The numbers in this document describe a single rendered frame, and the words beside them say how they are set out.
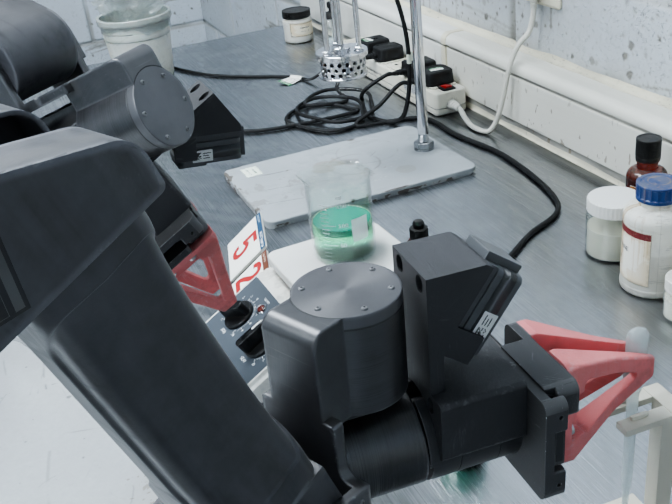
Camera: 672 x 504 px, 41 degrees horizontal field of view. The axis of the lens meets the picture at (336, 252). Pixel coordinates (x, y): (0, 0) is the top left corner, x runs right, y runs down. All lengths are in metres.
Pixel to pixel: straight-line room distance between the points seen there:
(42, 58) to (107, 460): 0.34
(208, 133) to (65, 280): 0.42
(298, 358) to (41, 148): 0.19
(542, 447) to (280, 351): 0.15
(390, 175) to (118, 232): 0.93
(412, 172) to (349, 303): 0.78
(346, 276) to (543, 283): 0.52
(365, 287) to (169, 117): 0.23
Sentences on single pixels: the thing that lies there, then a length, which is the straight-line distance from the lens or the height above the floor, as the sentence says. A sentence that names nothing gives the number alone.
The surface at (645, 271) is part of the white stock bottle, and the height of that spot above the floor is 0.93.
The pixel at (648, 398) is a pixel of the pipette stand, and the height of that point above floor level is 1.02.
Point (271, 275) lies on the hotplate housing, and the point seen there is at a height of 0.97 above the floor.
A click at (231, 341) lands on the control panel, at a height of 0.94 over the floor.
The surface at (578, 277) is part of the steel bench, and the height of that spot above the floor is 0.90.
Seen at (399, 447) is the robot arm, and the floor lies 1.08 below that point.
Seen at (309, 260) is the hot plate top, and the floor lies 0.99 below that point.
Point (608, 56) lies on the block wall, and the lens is 1.22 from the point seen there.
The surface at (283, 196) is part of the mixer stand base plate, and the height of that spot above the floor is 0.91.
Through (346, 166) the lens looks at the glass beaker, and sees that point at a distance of 0.85.
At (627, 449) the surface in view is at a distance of 0.61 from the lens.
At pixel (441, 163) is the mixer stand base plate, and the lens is 1.23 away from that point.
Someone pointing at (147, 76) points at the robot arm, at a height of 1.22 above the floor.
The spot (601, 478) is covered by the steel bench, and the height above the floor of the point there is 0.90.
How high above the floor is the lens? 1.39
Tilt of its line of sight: 28 degrees down
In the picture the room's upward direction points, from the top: 7 degrees counter-clockwise
